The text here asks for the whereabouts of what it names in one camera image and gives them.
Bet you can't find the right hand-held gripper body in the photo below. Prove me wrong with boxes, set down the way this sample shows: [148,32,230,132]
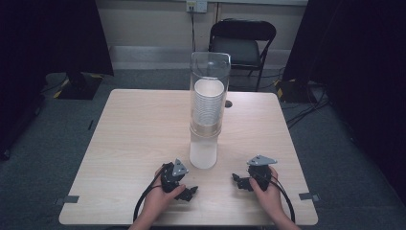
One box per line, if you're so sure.
[246,154,279,193]

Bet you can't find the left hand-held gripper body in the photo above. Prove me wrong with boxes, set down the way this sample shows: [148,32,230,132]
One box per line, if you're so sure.
[160,158,190,195]

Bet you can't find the stack of white paper cups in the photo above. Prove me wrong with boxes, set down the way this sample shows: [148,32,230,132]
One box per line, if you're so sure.
[189,78,226,171]

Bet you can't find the clear plastic cup dispenser tube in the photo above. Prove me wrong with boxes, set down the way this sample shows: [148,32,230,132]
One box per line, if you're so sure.
[189,51,232,139]

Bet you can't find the person's left hand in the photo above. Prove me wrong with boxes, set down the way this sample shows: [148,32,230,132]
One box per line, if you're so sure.
[141,167,187,221]

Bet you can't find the person's right hand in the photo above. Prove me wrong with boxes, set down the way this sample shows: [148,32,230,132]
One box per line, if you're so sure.
[248,166,287,222]

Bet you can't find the grey tape strip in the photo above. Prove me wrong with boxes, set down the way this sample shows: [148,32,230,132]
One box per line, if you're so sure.
[298,192,322,202]
[55,195,80,206]

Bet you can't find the black stand base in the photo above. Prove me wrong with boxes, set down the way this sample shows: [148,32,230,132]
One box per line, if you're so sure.
[56,71,104,101]
[275,78,318,104]

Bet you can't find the black folding chair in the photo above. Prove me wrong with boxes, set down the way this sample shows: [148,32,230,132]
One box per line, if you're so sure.
[208,18,278,93]

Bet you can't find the black curtain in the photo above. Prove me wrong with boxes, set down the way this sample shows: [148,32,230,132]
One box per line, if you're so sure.
[282,0,406,207]
[0,0,115,161]

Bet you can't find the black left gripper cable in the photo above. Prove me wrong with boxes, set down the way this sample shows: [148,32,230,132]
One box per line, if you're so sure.
[132,163,169,223]

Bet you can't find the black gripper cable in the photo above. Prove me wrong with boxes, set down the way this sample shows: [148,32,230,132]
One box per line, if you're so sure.
[253,168,297,224]
[132,163,169,223]

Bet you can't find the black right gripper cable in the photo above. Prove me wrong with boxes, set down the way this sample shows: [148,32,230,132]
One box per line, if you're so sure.
[253,168,297,224]

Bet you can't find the black floor cables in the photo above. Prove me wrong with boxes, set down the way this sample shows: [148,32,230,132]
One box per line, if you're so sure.
[284,83,331,129]

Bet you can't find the black wall outlet cable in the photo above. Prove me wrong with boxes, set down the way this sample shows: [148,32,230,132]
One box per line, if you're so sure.
[190,5,196,53]

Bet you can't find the white wall outlet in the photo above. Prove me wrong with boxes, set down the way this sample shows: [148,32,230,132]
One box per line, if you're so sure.
[186,0,209,14]

